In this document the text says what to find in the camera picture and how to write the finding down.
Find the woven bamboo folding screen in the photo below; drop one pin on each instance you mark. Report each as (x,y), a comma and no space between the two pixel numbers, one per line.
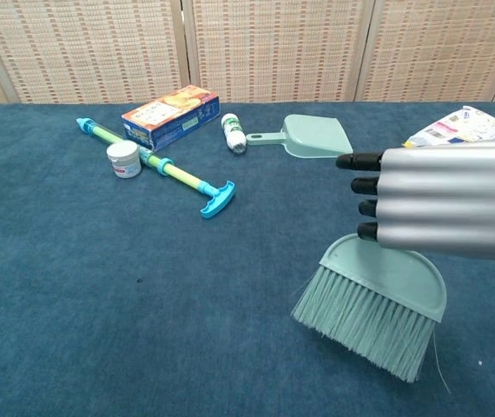
(273,48)

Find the white green small bottle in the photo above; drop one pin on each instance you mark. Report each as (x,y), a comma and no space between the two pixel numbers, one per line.
(233,132)

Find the small green hand broom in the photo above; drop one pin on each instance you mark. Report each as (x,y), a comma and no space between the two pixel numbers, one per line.
(378,295)

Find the small green dustpan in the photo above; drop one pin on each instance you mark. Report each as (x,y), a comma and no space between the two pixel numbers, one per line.
(317,137)

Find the blue green toy water pump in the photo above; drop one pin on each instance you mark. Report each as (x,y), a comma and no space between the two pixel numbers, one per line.
(182,176)

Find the blue felt table cover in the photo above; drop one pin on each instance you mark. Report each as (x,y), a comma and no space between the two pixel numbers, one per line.
(121,304)

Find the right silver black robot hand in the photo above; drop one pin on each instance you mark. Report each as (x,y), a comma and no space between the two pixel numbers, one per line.
(447,200)

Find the orange blue cookie box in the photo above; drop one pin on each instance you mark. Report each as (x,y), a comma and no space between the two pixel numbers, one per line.
(169,117)

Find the white yellow snack bag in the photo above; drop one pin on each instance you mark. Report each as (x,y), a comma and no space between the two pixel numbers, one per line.
(460,126)

